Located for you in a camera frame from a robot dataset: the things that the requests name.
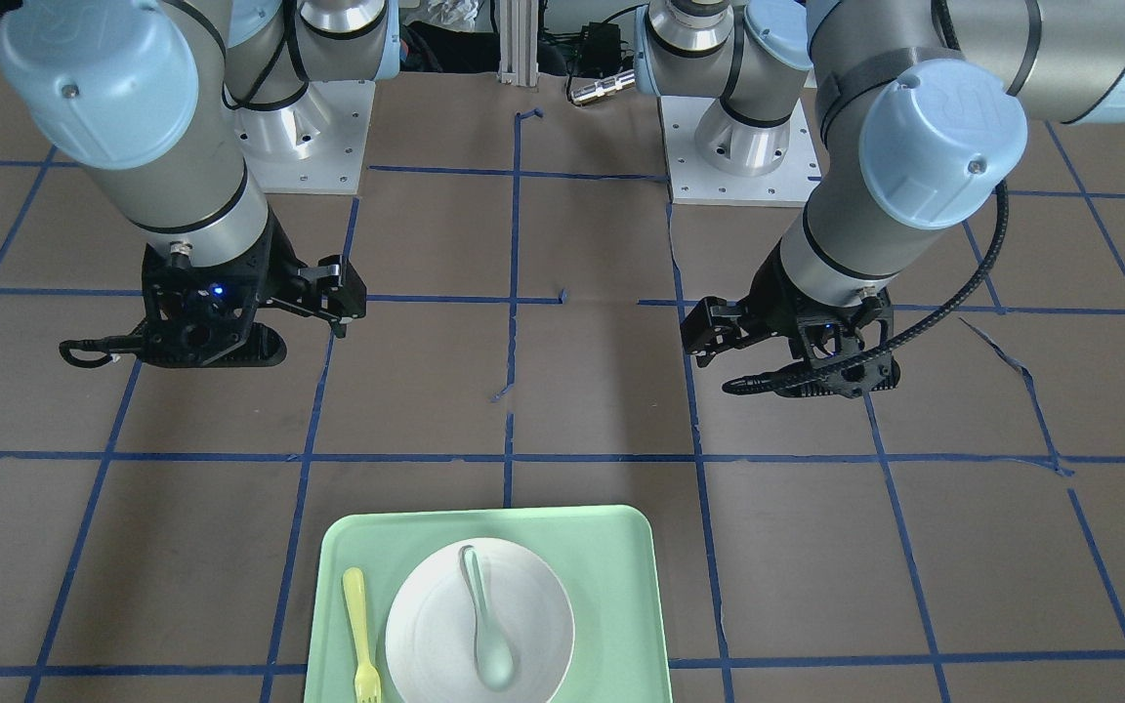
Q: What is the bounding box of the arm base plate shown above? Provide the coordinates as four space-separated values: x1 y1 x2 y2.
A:
230 81 378 195
659 97 822 208

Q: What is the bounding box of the pale green plastic spoon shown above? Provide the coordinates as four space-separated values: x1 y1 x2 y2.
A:
459 544 518 691

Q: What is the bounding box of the aluminium frame post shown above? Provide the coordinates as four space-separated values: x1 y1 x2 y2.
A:
491 0 540 92

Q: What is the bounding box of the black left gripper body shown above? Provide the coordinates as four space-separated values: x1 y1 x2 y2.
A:
744 246 896 366

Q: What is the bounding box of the mint green tray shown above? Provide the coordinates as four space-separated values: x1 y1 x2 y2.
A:
304 506 673 702

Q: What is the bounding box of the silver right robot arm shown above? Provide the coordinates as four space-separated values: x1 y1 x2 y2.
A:
0 1 401 368

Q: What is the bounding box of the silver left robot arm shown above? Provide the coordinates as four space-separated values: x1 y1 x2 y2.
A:
635 1 1125 366

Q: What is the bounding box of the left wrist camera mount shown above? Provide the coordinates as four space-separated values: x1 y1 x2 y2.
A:
721 292 901 399

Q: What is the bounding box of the yellow plastic fork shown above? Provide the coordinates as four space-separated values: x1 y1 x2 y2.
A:
341 566 383 702

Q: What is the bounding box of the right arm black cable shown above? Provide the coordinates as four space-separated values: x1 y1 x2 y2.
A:
59 336 149 368

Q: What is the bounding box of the white round plate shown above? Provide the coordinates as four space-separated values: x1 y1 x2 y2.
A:
384 537 576 702

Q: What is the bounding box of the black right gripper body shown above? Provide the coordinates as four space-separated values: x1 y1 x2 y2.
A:
140 214 315 366

